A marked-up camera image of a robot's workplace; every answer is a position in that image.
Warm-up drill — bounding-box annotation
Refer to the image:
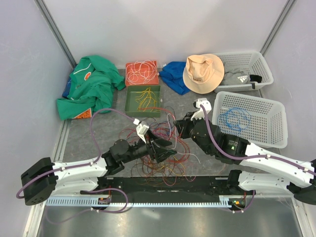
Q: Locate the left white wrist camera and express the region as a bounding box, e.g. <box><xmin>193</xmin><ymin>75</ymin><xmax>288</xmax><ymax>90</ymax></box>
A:
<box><xmin>133</xmin><ymin>118</ymin><xmax>149</xmax><ymax>143</ymax></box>

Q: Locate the yellow wire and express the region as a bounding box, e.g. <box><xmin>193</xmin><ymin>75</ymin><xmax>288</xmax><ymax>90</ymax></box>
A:
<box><xmin>134</xmin><ymin>86</ymin><xmax>160</xmax><ymax>112</ymax></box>
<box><xmin>134</xmin><ymin>87</ymin><xmax>156</xmax><ymax>112</ymax></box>

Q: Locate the aluminium frame post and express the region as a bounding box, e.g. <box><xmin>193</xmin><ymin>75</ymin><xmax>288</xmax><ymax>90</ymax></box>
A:
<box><xmin>34</xmin><ymin>0</ymin><xmax>76</xmax><ymax>68</ymax></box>
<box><xmin>260</xmin><ymin>0</ymin><xmax>297</xmax><ymax>56</ymax></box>

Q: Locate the green jacket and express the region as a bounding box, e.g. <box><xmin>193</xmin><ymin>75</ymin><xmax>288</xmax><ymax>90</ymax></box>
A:
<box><xmin>57</xmin><ymin>55</ymin><xmax>125</xmax><ymax>120</ymax></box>

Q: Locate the blue cloth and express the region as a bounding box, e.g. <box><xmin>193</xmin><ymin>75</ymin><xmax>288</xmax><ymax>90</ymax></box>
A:
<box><xmin>159</xmin><ymin>61</ymin><xmax>190</xmax><ymax>95</ymax></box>

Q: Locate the light blue cable duct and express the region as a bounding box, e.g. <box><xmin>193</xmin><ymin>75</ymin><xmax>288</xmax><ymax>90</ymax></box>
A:
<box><xmin>45</xmin><ymin>196</ymin><xmax>233</xmax><ymax>208</ymax></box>

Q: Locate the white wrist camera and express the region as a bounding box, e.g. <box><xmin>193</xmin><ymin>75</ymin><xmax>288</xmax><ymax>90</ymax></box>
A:
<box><xmin>191</xmin><ymin>98</ymin><xmax>212</xmax><ymax>121</ymax></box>
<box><xmin>133</xmin><ymin>118</ymin><xmax>149</xmax><ymax>143</ymax></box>

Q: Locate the near white plastic basket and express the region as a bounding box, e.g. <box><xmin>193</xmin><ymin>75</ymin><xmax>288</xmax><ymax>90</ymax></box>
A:
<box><xmin>212</xmin><ymin>91</ymin><xmax>288</xmax><ymax>149</ymax></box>

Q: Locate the white plastic basket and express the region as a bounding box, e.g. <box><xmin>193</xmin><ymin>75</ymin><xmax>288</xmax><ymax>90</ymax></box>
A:
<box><xmin>212</xmin><ymin>91</ymin><xmax>288</xmax><ymax>149</ymax></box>
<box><xmin>214</xmin><ymin>51</ymin><xmax>274</xmax><ymax>93</ymax></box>

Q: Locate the white wire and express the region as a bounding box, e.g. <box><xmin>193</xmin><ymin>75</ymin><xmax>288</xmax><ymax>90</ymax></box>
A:
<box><xmin>126</xmin><ymin>59</ymin><xmax>158</xmax><ymax>84</ymax></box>

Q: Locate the colourful wire bundle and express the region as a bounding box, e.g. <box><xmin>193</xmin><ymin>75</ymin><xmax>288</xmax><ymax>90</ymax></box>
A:
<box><xmin>118</xmin><ymin>106</ymin><xmax>202</xmax><ymax>187</ymax></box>

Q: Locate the far white plastic basket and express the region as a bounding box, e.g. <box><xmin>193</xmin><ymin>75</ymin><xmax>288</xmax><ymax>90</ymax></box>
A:
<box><xmin>214</xmin><ymin>51</ymin><xmax>274</xmax><ymax>93</ymax></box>

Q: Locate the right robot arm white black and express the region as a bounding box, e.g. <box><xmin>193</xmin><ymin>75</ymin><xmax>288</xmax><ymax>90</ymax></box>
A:
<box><xmin>174</xmin><ymin>113</ymin><xmax>316</xmax><ymax>205</ymax></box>

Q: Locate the grey adidas garment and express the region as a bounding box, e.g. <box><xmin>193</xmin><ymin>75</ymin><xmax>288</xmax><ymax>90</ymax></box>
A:
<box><xmin>220</xmin><ymin>66</ymin><xmax>262</xmax><ymax>86</ymax></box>

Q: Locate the orange plastic tray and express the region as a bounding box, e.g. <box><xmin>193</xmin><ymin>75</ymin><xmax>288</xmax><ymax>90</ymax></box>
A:
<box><xmin>125</xmin><ymin>60</ymin><xmax>159</xmax><ymax>86</ymax></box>

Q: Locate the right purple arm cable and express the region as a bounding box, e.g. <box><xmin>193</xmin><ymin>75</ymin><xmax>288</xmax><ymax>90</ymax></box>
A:
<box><xmin>200</xmin><ymin>105</ymin><xmax>316</xmax><ymax>176</ymax></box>

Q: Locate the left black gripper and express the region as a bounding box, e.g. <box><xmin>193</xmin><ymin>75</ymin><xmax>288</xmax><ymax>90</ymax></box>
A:
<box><xmin>122</xmin><ymin>129</ymin><xmax>177</xmax><ymax>163</ymax></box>

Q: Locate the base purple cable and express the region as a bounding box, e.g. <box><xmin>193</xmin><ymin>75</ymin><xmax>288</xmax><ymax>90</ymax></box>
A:
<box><xmin>45</xmin><ymin>187</ymin><xmax>129</xmax><ymax>225</ymax></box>
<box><xmin>228</xmin><ymin>190</ymin><xmax>255</xmax><ymax>214</ymax></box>

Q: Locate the green plastic tray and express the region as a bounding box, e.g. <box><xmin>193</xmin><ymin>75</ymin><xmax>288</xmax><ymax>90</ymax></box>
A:
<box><xmin>124</xmin><ymin>85</ymin><xmax>161</xmax><ymax>118</ymax></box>

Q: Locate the left aluminium frame post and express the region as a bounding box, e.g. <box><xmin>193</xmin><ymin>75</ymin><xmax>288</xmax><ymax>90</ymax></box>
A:
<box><xmin>34</xmin><ymin>0</ymin><xmax>76</xmax><ymax>68</ymax></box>

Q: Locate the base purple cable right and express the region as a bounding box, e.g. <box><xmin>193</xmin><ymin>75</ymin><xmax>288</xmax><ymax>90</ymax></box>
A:
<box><xmin>228</xmin><ymin>190</ymin><xmax>255</xmax><ymax>214</ymax></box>

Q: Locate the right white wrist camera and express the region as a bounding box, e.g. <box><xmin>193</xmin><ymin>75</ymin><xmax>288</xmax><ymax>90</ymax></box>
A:
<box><xmin>191</xmin><ymin>98</ymin><xmax>212</xmax><ymax>121</ymax></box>

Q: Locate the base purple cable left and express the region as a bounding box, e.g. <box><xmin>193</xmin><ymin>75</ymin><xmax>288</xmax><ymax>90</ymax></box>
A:
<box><xmin>45</xmin><ymin>187</ymin><xmax>129</xmax><ymax>225</ymax></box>

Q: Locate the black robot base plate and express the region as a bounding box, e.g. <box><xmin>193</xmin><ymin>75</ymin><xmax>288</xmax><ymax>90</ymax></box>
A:
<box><xmin>80</xmin><ymin>175</ymin><xmax>247</xmax><ymax>203</ymax></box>

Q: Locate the peach bucket hat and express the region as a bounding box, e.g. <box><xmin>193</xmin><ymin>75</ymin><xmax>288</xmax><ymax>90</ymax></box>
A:
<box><xmin>183</xmin><ymin>54</ymin><xmax>225</xmax><ymax>94</ymax></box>

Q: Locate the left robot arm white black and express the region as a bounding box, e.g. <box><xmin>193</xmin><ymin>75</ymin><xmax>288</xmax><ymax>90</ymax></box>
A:
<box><xmin>16</xmin><ymin>130</ymin><xmax>177</xmax><ymax>206</ymax></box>

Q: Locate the right aluminium frame post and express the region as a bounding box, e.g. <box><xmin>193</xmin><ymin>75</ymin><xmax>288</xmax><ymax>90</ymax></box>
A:
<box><xmin>260</xmin><ymin>0</ymin><xmax>297</xmax><ymax>56</ymax></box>

